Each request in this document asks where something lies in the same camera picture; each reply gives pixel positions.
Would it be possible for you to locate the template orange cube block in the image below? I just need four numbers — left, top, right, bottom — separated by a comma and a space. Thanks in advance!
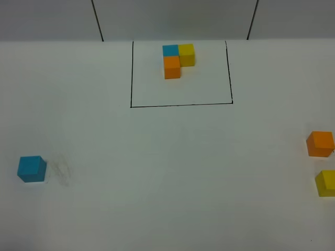
163, 56, 181, 79

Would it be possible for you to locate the template yellow cube block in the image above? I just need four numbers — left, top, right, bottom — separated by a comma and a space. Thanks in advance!
178, 44, 195, 67

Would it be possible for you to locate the template blue cube block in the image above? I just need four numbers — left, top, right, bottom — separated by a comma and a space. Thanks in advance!
162, 44, 179, 57

